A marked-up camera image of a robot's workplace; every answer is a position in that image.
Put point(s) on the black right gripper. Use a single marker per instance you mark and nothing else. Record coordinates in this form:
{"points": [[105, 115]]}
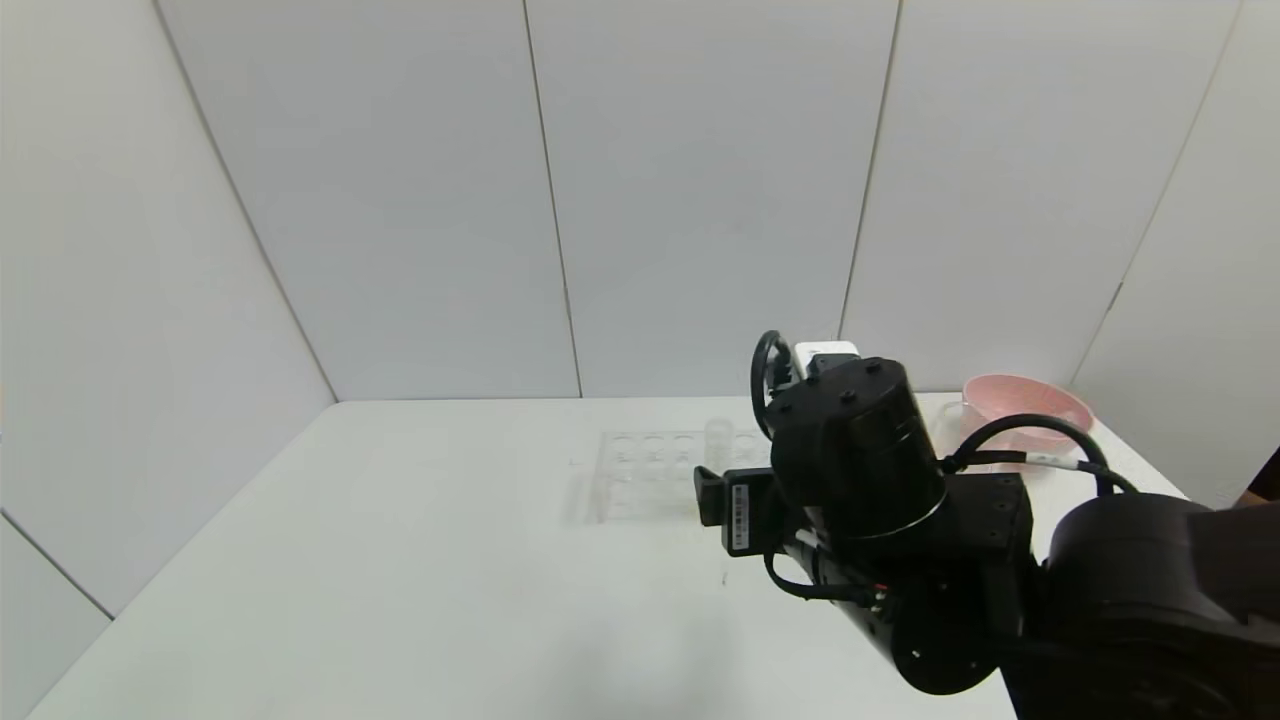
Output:
{"points": [[743, 512]]}

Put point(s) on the test tube with yellow pigment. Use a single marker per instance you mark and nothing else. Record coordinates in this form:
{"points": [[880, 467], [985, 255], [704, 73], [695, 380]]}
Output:
{"points": [[720, 432]]}

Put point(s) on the black and grey right robot arm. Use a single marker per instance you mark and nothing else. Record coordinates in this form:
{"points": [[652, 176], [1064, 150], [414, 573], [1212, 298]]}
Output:
{"points": [[1000, 590]]}

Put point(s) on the clear acrylic test tube rack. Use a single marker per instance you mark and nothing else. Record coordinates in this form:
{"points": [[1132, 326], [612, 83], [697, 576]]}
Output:
{"points": [[640, 470]]}

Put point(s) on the clear plastic beaker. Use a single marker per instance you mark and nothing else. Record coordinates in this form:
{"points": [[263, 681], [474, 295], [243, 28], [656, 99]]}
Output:
{"points": [[955, 425]]}

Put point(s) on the pink plastic bowl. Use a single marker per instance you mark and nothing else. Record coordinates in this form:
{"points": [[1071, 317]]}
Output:
{"points": [[1030, 395]]}

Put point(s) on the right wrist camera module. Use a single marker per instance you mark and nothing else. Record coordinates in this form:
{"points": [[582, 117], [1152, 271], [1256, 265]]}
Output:
{"points": [[828, 353]]}

